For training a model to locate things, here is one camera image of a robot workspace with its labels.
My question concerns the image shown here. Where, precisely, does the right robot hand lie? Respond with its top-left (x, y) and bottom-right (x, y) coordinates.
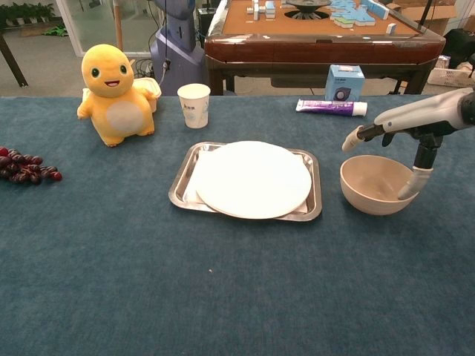
top-left (341, 88), bottom-right (465, 202)

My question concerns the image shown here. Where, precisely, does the beige bowl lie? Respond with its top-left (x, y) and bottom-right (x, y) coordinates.
top-left (339, 154), bottom-right (424, 217)

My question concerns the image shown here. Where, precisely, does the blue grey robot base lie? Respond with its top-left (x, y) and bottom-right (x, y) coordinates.
top-left (149, 0), bottom-right (207, 96)

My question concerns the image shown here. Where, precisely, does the silver metal tray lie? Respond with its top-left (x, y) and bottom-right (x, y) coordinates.
top-left (168, 140), bottom-right (323, 223)

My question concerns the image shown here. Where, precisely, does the white plastic basket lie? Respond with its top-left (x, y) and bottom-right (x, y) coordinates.
top-left (426, 55), bottom-right (475, 89)

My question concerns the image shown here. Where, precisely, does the black bag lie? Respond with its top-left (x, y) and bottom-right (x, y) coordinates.
top-left (443, 28), bottom-right (475, 70)

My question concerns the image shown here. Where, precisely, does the light blue product box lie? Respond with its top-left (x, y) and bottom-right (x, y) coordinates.
top-left (324, 64), bottom-right (366, 102)

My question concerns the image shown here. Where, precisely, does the cardboard box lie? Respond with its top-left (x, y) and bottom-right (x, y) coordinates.
top-left (393, 0), bottom-right (461, 36)

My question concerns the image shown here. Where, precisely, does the purple white toothpaste tube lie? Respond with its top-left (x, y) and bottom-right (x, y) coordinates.
top-left (295, 98), bottom-right (369, 117)

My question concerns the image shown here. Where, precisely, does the brown mahjong table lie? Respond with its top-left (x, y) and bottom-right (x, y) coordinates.
top-left (203, 0), bottom-right (447, 96)

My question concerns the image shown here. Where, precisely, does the black mahjong table dial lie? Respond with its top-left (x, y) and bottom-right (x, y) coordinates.
top-left (284, 0), bottom-right (333, 19)

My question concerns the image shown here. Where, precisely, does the white round plate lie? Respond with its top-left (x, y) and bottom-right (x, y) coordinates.
top-left (194, 140), bottom-right (312, 220)

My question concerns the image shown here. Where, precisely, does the white paper cup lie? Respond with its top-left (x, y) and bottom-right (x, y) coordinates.
top-left (177, 83), bottom-right (212, 130)

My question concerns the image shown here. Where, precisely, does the blue tablecloth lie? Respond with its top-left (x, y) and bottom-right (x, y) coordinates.
top-left (0, 95), bottom-right (475, 356)

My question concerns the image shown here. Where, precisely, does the cream plastic container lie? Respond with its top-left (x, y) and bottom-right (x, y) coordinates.
top-left (132, 76), bottom-right (163, 113)

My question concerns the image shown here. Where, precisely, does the yellow plush dinosaur toy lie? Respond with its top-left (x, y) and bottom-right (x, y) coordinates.
top-left (76, 43), bottom-right (159, 148)

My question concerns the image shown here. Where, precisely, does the wooden pole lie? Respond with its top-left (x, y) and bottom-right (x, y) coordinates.
top-left (113, 0), bottom-right (124, 51)

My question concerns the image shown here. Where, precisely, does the green floor object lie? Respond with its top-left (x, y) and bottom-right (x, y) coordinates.
top-left (42, 24), bottom-right (70, 37)

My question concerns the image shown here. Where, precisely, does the bunch of red grapes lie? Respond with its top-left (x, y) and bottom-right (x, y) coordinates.
top-left (0, 145), bottom-right (63, 185)

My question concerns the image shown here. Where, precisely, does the row of potted plants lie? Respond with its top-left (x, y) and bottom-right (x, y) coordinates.
top-left (0, 1), bottom-right (56, 27)

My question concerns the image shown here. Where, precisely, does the black table leg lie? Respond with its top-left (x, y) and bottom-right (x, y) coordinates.
top-left (0, 33), bottom-right (29, 88)

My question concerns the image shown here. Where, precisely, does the hanging black cable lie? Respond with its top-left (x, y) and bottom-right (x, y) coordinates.
top-left (159, 0), bottom-right (171, 85)

